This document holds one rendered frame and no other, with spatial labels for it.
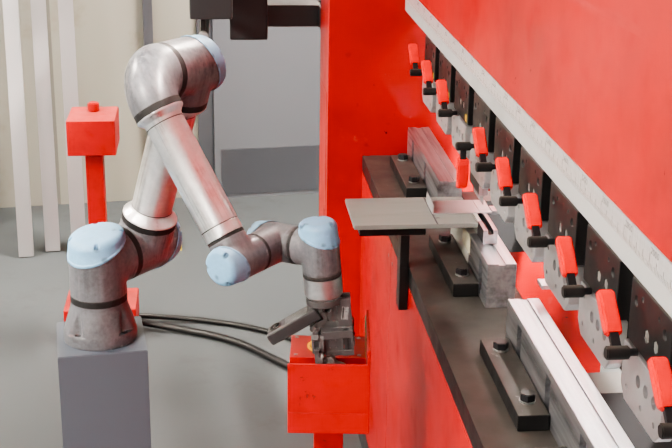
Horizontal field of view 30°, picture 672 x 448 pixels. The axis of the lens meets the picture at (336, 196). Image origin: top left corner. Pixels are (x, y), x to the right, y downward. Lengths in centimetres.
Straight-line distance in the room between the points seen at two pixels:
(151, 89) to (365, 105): 126
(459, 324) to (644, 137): 97
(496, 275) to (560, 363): 45
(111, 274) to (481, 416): 84
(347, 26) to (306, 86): 243
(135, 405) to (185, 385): 153
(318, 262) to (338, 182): 122
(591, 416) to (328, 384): 66
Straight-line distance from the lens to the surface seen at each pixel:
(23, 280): 510
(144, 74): 237
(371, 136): 355
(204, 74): 246
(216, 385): 417
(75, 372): 261
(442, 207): 274
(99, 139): 426
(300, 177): 599
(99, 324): 260
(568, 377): 209
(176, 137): 235
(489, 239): 263
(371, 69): 350
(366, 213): 269
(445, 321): 248
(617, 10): 170
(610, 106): 172
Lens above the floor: 188
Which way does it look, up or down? 18 degrees down
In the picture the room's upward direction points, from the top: 1 degrees clockwise
